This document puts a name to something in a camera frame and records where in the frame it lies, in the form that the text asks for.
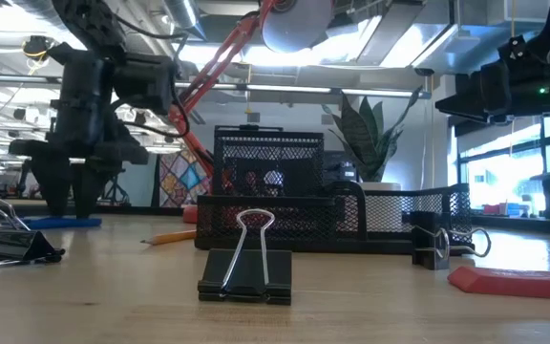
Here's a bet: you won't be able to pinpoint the smooth silver ceiling duct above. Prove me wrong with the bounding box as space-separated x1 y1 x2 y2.
162 0 207 40

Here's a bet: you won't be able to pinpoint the red desk lamp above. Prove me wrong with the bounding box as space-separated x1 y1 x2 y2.
167 0 334 225

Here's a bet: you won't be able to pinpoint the red eraser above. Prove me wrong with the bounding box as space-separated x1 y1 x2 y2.
447 265 550 302

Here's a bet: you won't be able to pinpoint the black mesh desk organizer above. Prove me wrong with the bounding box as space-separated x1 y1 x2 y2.
194 124 472 255

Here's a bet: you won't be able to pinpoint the orange pencil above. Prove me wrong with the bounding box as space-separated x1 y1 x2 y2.
139 229 198 247

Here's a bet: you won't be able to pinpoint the blue-handled scissors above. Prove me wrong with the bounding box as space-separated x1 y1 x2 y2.
20 216 103 230

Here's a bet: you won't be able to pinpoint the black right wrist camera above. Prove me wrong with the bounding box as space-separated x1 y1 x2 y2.
497 35 541 66

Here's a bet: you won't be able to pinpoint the large window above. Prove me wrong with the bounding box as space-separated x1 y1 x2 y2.
455 112 550 217

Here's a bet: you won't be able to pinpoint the pale partition panel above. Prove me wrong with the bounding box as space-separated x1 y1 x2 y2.
121 166 160 207

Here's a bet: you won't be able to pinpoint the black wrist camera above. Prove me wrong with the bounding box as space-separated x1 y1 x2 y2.
497 35 541 66
112 52 180 117

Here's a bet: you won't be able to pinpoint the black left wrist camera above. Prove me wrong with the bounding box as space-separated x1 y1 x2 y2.
112 52 180 117

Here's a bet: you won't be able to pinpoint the long ceiling light bar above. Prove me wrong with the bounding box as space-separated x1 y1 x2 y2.
174 81 433 100

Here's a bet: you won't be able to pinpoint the black binder clip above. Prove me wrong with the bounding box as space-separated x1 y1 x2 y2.
197 208 293 306
0 197 66 274
411 209 493 271

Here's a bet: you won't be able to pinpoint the colourful patterned panel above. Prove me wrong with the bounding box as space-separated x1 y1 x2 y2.
159 149 213 208

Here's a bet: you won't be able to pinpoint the snake plant in white pot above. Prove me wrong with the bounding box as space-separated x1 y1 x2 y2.
321 85 424 193

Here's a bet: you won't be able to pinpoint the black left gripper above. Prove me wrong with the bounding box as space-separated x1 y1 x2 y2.
10 42 150 220

